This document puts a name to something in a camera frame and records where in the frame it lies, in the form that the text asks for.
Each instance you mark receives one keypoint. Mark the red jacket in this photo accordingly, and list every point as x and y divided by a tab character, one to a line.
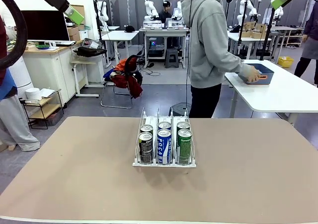
124	81

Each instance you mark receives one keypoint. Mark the white background desk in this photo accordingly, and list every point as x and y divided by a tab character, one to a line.
119	35

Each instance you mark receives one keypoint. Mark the grey plastic stool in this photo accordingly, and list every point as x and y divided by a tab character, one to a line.
172	57

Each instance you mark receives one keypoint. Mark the seated person in black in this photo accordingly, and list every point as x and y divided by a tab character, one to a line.
165	15

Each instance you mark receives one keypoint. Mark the black metal chair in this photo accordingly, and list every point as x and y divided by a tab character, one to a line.
127	63

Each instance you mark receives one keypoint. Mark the white round roll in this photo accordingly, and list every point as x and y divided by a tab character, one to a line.
33	93

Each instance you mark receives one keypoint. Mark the black camera stand pole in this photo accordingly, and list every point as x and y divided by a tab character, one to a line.
267	35

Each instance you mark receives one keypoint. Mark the green beverage can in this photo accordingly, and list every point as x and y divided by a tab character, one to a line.
185	147
183	125

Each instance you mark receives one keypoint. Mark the white rolling side table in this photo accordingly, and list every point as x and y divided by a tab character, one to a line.
82	62

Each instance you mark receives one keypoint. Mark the person's right hand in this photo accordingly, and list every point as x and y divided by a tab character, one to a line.
253	75

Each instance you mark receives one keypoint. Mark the clear plastic container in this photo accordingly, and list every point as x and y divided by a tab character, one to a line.
92	44

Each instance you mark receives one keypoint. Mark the white rounded table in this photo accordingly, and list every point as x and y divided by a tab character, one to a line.
280	95

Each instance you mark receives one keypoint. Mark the large cardboard box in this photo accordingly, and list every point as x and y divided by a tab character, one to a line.
80	10

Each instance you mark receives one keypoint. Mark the black tripod stand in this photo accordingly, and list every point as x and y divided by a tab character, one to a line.
242	27

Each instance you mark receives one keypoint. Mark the person's right forearm grey sleeve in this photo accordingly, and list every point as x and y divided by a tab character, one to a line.
237	68

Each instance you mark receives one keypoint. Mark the black cap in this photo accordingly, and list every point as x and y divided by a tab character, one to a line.
129	29

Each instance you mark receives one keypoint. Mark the green bowl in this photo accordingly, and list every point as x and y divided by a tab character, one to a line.
42	46

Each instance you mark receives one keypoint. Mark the person in grey trousers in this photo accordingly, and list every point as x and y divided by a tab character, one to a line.
12	124

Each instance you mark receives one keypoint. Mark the grey background workbench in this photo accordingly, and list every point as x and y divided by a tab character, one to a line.
154	31

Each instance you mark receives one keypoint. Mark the white cabinet wooden top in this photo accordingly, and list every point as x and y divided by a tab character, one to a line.
49	67

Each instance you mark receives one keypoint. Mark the black bag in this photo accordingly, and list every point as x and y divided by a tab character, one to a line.
89	51

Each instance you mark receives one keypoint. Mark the black beverage can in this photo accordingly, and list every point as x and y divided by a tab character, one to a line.
146	128
146	147

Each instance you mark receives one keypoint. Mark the blue plastic bin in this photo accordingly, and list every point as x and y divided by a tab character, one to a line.
265	71

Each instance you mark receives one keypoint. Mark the person in grey hoodie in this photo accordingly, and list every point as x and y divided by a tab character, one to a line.
203	47

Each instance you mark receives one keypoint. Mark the yellow plastic basket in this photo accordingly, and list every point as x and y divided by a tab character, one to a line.
285	62

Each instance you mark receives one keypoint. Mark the white cylindrical air purifier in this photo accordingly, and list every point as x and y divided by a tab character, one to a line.
22	75

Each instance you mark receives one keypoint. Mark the dark grey step stool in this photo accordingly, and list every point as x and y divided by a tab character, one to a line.
179	108

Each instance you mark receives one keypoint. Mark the person in purple top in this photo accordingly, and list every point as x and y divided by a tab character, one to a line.
310	47

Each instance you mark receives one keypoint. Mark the blue white Pocari can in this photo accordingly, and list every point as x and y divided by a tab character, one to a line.
164	125
164	147

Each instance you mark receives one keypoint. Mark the small cardboard box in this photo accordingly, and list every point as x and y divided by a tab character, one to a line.
73	34

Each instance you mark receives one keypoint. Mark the black computer monitor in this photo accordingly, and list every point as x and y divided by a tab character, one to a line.
44	25

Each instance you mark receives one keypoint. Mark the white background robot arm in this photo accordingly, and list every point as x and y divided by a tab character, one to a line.
242	10
150	9
103	10

